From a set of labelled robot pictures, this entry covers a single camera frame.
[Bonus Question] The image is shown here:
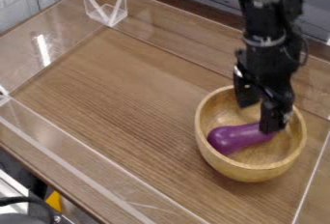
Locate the clear acrylic tray wall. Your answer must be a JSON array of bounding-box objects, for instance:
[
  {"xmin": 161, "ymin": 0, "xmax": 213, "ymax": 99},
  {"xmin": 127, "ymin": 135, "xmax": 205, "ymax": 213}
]
[{"xmin": 0, "ymin": 93, "xmax": 209, "ymax": 224}]

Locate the purple toy eggplant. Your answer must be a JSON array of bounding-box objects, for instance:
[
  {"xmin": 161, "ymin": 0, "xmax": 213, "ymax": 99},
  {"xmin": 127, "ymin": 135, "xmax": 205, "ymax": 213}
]
[{"xmin": 206, "ymin": 123, "xmax": 276, "ymax": 155}]

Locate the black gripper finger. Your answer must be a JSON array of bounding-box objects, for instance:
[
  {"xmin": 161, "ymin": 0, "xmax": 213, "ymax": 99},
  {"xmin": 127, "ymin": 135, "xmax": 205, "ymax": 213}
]
[
  {"xmin": 260, "ymin": 98, "xmax": 294, "ymax": 134},
  {"xmin": 234, "ymin": 73, "xmax": 261, "ymax": 108}
]

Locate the yellow sticker tag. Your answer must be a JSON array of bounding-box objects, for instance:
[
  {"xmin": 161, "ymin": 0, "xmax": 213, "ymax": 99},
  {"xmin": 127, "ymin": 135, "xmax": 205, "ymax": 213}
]
[{"xmin": 46, "ymin": 190, "xmax": 63, "ymax": 212}]

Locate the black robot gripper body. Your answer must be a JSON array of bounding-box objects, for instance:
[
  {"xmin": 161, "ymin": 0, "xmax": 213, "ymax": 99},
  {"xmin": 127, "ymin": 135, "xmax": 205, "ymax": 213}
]
[{"xmin": 234, "ymin": 39, "xmax": 305, "ymax": 106}]

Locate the light wooden bowl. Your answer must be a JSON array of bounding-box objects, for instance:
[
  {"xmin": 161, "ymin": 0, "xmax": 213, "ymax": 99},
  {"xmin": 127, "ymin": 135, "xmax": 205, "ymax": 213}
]
[{"xmin": 195, "ymin": 86, "xmax": 308, "ymax": 182}]

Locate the black cable loop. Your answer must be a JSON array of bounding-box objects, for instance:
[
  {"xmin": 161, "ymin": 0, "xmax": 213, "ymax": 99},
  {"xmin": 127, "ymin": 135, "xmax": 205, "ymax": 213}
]
[{"xmin": 0, "ymin": 196, "xmax": 55, "ymax": 224}]

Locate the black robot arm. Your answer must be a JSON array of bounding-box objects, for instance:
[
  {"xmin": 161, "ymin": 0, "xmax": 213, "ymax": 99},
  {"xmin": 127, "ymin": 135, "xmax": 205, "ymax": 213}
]
[{"xmin": 234, "ymin": 0, "xmax": 308, "ymax": 133}]

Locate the clear acrylic corner bracket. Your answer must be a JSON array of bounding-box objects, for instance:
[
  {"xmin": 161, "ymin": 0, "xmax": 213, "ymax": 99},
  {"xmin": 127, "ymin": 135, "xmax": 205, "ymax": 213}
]
[{"xmin": 83, "ymin": 0, "xmax": 129, "ymax": 27}]

